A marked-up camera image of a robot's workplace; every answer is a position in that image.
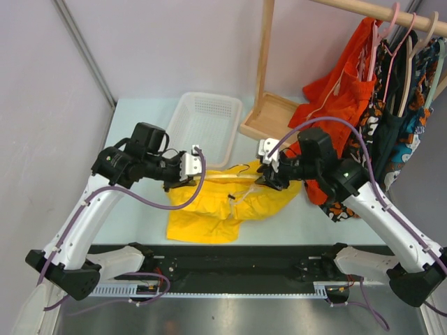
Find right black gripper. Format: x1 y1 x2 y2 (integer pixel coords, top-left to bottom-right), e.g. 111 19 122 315
256 152 320 191

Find yellow clothes hanger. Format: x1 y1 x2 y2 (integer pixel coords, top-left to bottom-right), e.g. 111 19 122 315
204 163 260 180

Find yellow shorts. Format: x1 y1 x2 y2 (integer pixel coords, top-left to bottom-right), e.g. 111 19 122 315
166 161 302 244

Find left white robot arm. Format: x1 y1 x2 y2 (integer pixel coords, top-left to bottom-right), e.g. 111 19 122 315
25 122 206 301

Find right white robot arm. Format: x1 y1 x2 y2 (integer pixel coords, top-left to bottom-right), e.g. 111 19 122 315
256 128 446 307

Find black orange patterned shorts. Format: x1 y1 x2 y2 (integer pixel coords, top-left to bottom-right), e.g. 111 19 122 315
320 39 391 222

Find pink hanger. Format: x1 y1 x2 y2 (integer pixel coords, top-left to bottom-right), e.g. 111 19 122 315
383 12 417 105
365 1 401 82

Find beige hanger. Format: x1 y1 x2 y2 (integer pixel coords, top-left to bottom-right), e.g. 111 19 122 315
397 11 439 118

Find blue patterned shorts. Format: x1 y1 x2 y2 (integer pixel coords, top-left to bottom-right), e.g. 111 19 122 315
379 38 440 191

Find mint green hanger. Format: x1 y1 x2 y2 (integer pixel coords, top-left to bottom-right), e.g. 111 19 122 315
424 38 446 109

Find wooden clothes rack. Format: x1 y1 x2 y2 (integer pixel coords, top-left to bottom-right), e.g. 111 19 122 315
240 1 446 140

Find white plastic basket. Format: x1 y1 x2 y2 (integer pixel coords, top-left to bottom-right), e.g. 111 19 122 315
167 92 242 170

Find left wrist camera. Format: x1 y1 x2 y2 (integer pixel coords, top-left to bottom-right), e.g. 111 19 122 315
179 145 203 180

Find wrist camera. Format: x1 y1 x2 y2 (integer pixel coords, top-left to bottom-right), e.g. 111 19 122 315
256 138 279 165
179 145 203 180

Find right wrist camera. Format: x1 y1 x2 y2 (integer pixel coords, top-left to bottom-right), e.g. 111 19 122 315
256 138 279 165

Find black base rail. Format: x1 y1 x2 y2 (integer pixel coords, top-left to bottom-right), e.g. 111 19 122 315
87 244 395 295

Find white cable duct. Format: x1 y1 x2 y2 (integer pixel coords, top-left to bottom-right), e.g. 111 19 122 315
89 282 349 299

